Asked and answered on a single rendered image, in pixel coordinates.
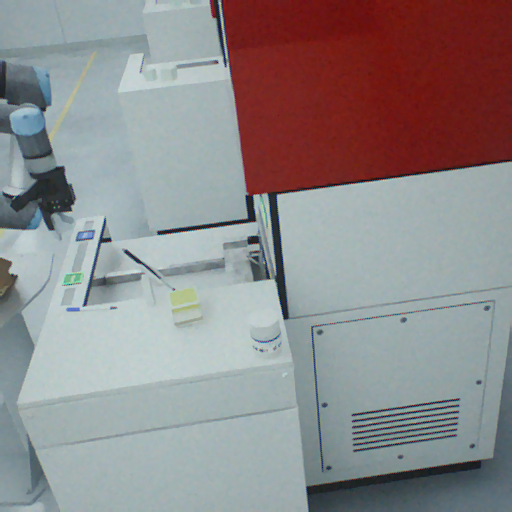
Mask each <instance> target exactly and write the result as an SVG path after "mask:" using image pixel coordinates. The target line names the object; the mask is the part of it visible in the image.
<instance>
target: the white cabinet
mask: <svg viewBox="0 0 512 512"><path fill-rule="evenodd" d="M36 453H37V455H38V457H39V460H40V463H41V465H42V468H43V470H44V472H45V475H46V477H47V480H48V483H49V485H50V487H51V490H52V492H53V494H54V498H55V500H56V502H57V505H58V507H59V509H60V512H308V507H307V496H306V484H305V473H304V463H303V452H302V441H301V430H300V419H299V408H298V406H296V407H289V408H282V409H276V410H269V411H262V412H255V413H249V414H242V415H235V416H228V417H222V418H214V419H211V420H208V421H201V422H195V423H187V424H181V425H174V426H167V427H160V428H154V429H146V430H140V432H133V433H126V434H119V435H112V436H105V437H99V438H91V439H88V440H85V441H77V442H71V443H63V444H57V445H50V446H43V448H36Z"/></svg>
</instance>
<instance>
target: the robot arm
mask: <svg viewBox="0 0 512 512"><path fill-rule="evenodd" d="M0 98H1V99H7V104H1V103H0V132H1V133H10V134H11V141H10V158H9V176H8V185H7V186H5V187H4V188H3V194H0V228H2V229H19V230H36V229H37V228H38V227H39V225H40V222H41V219H42V218H43V221H44V223H46V225H47V227H48V229H49V230H50V233H51V234H52V235H53V236H54V237H55V238H56V239H57V240H58V241H62V240H63V239H62V234H63V233H65V232H68V230H70V229H71V228H72V224H73V223H74V219H73V217H70V216H67V215H65V214H64V213H67V212H72V207H71V205H74V203H75V201H74V200H76V198H75V194H74V191H73V187H72V183H68V181H67V177H66V174H65V173H64V172H66V168H64V165H59V167H58V166H57V162H56V158H55V155H54V151H53V148H52V144H50V141H49V137H48V134H47V128H46V119H45V116H44V114H45V113H46V109H47V106H48V107H49V106H51V104H52V96H51V81H50V73H49V71H48V70H46V69H45V68H41V67H36V66H34V65H32V66H29V65H24V64H23V63H16V62H10V61H3V60H0ZM71 189H72V190H71ZM72 193H73V194H72ZM73 196H74V197H73Z"/></svg>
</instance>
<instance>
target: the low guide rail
mask: <svg viewBox="0 0 512 512"><path fill-rule="evenodd" d="M249 257H250V258H252V259H253V260H255V261H257V262H258V263H259V255H258V254H254V255H251V256H250V255H249ZM154 268H155V269H156V270H157V271H158V272H161V273H162V274H163V275H164V276H169V275H176V274H183V273H191V272H198V271H205V270H213V269H220V268H225V260H224V258H218V259H211V260H203V261H196V262H189V263H181V264H174V265H166V266H158V267H154ZM142 274H146V273H144V272H143V271H142V270H141V269H136V270H129V271H122V272H114V273H108V274H107V279H108V283H109V284H116V283H124V282H131V281H139V280H141V279H142Z"/></svg>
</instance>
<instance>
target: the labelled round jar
mask: <svg viewBox="0 0 512 512"><path fill-rule="evenodd" d="M249 326H250V335H251V342H252V348H253V352H254V354H255V355H256V356H258V358H262V359H270V358H274V356H276V355H278V354H279V353H280V352H281V350H282V340H281V329H280V321H279V315H278V313H277V312H276V311H274V310H271V309H260V310H257V311H255V312H253V313H252V314H251V315H250V316H249Z"/></svg>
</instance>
